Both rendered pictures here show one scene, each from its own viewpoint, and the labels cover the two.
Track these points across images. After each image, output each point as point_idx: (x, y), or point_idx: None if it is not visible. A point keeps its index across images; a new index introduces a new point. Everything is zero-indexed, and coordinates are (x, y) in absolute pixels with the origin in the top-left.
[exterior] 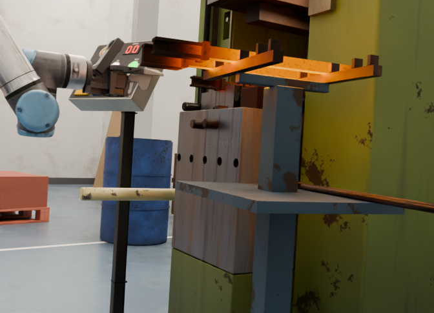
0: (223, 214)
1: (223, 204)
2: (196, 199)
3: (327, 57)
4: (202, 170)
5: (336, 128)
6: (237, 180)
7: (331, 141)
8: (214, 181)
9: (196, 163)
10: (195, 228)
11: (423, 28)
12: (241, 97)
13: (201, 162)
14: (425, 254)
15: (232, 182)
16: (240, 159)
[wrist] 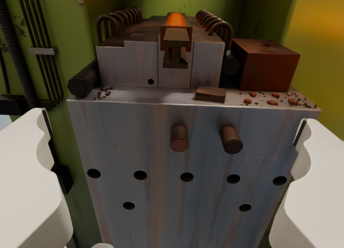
0: (238, 225)
1: (240, 218)
2: (166, 217)
3: None
4: (180, 188)
5: (324, 88)
6: (280, 197)
7: (314, 100)
8: (217, 199)
9: (157, 181)
10: (167, 239)
11: None
12: (248, 69)
13: (175, 179)
14: None
15: (265, 199)
16: (291, 176)
